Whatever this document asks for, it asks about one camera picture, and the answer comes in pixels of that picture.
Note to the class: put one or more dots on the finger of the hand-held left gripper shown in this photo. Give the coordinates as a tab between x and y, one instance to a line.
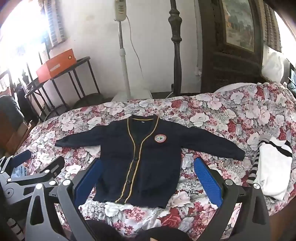
22	157
52	168

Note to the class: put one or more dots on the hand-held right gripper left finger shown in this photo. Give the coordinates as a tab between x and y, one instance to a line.
89	183

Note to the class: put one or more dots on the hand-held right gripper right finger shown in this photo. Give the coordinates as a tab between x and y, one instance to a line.
207	180

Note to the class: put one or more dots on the navy cardigan with yellow trim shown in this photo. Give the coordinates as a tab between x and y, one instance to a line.
138	157

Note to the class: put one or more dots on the floral bedspread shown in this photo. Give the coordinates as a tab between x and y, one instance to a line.
219	120

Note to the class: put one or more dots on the white garment with black stripes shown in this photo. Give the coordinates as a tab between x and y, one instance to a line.
272	171

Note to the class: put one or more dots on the small black round table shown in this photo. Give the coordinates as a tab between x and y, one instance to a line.
39	87

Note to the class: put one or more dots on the orange box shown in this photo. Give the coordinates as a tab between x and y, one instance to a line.
55	67

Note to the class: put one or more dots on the black round side table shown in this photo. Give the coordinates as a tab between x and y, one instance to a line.
84	60

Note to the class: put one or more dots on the dark carved wooden cabinet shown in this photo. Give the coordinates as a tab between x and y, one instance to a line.
231	67

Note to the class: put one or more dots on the white standing fan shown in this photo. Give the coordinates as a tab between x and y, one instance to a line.
122	58

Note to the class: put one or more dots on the white pillow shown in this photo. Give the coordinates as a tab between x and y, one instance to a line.
275	67

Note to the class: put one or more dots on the patterned window curtain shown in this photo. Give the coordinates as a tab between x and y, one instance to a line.
272	30
56	23

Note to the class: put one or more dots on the framed painting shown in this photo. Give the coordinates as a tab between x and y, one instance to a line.
238	23

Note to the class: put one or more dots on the dark turned wooden post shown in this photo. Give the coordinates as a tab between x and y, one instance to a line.
177	58

